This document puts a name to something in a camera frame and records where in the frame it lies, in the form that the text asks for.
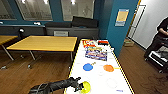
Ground yellow plastic bowl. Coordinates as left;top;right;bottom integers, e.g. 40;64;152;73
79;80;92;94

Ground blue disc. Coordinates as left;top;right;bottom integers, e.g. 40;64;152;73
82;61;98;72

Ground yellow white air hockey table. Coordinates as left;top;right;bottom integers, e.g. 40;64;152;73
63;38;136;94

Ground orange disc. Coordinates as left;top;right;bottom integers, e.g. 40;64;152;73
102;64;121;73

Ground red black box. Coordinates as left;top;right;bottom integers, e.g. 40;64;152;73
97;39;110;46

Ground yellow wooden table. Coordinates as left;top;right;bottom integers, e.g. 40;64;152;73
0;35;18;63
5;35;79;69

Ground grey white box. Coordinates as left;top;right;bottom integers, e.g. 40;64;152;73
53;30;69;38

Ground cardboard box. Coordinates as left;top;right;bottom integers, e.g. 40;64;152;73
123;39;135;48

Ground interior glass window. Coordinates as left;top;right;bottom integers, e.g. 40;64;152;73
14;0;54;23
0;0;16;21
60;0;96;24

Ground dark low sofa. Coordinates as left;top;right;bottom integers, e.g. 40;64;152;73
0;24;47;37

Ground black wheeled cart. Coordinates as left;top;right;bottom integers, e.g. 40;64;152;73
146;49;168;74

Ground person in black shirt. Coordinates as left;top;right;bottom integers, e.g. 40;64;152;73
144;16;168;60

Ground yellow framed wall sign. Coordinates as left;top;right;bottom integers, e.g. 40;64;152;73
114;9;130;28

